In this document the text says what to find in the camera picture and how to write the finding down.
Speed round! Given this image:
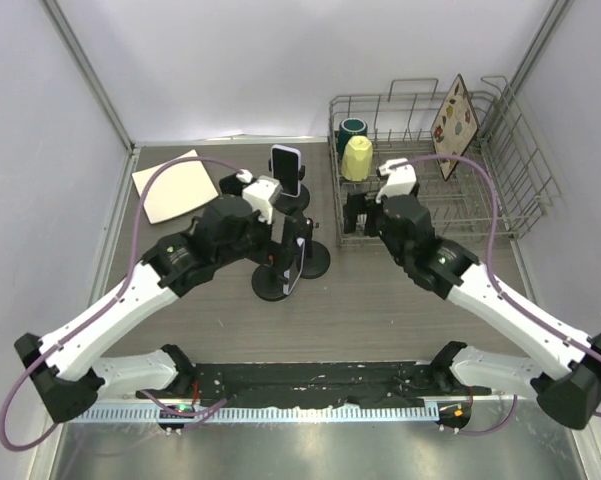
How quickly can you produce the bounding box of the lilac-case phone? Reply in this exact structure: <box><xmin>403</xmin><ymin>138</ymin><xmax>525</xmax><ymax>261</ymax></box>
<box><xmin>282</xmin><ymin>238</ymin><xmax>305</xmax><ymax>296</ymax></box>
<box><xmin>270</xmin><ymin>145</ymin><xmax>301</xmax><ymax>197</ymax></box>

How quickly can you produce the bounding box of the black round-base phone stand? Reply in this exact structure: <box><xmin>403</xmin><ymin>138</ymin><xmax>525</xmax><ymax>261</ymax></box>
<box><xmin>301</xmin><ymin>217</ymin><xmax>331</xmax><ymax>280</ymax></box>

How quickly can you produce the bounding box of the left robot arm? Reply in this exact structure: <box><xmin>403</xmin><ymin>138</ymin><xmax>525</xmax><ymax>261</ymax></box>
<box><xmin>15</xmin><ymin>195</ymin><xmax>302</xmax><ymax>423</ymax></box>

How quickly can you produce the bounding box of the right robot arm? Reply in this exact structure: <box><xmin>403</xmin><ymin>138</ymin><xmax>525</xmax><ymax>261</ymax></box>
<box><xmin>344</xmin><ymin>194</ymin><xmax>601</xmax><ymax>430</ymax></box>

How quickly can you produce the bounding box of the black phone on white stand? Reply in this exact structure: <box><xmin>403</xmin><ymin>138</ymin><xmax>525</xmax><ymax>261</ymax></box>
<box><xmin>219</xmin><ymin>174</ymin><xmax>247</xmax><ymax>196</ymax></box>

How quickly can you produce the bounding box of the yellow faceted cup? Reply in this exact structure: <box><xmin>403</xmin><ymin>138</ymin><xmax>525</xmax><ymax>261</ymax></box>
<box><xmin>341</xmin><ymin>135</ymin><xmax>373</xmax><ymax>182</ymax></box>

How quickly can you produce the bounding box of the white square plate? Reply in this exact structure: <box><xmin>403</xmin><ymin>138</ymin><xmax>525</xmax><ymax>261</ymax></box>
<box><xmin>143</xmin><ymin>161</ymin><xmax>218</xmax><ymax>224</ymax></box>

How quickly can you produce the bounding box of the dark green mug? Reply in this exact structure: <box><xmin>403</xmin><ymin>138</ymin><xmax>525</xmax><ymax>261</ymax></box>
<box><xmin>337</xmin><ymin>117</ymin><xmax>368</xmax><ymax>149</ymax></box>

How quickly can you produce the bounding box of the floral square plate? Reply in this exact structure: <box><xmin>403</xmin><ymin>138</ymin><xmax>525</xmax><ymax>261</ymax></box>
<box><xmin>430</xmin><ymin>74</ymin><xmax>479</xmax><ymax>181</ymax></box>

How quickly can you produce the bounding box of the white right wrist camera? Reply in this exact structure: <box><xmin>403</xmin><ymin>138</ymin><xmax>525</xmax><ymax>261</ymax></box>
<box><xmin>375</xmin><ymin>158</ymin><xmax>417</xmax><ymax>204</ymax></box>

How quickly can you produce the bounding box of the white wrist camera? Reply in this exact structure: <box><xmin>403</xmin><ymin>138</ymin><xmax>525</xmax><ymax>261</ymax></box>
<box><xmin>236</xmin><ymin>170</ymin><xmax>282</xmax><ymax>225</ymax></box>
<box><xmin>375</xmin><ymin>158</ymin><xmax>417</xmax><ymax>204</ymax></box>

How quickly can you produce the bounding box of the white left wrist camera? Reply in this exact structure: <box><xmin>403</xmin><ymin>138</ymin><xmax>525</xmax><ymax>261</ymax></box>
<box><xmin>236</xmin><ymin>170</ymin><xmax>282</xmax><ymax>225</ymax></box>

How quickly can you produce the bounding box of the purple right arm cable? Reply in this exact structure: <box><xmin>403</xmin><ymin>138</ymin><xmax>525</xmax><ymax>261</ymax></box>
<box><xmin>404</xmin><ymin>153</ymin><xmax>601</xmax><ymax>435</ymax></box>

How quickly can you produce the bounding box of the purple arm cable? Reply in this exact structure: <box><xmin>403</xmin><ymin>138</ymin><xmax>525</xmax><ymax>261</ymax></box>
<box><xmin>404</xmin><ymin>153</ymin><xmax>601</xmax><ymax>435</ymax></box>
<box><xmin>0</xmin><ymin>156</ymin><xmax>249</xmax><ymax>451</ymax></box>

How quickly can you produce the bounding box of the grey wire dish rack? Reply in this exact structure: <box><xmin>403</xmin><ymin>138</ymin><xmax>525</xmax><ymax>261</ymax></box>
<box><xmin>328</xmin><ymin>76</ymin><xmax>560</xmax><ymax>246</ymax></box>

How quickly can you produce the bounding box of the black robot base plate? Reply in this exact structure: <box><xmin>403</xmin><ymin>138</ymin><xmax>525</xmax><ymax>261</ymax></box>
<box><xmin>135</xmin><ymin>359</ymin><xmax>492</xmax><ymax>409</ymax></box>

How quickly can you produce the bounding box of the white slotted cable duct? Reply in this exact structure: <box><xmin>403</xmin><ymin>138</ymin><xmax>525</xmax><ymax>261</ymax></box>
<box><xmin>71</xmin><ymin>402</ymin><xmax>439</xmax><ymax>425</ymax></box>

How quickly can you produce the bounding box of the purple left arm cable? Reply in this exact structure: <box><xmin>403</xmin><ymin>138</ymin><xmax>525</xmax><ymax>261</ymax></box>
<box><xmin>0</xmin><ymin>156</ymin><xmax>249</xmax><ymax>451</ymax></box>

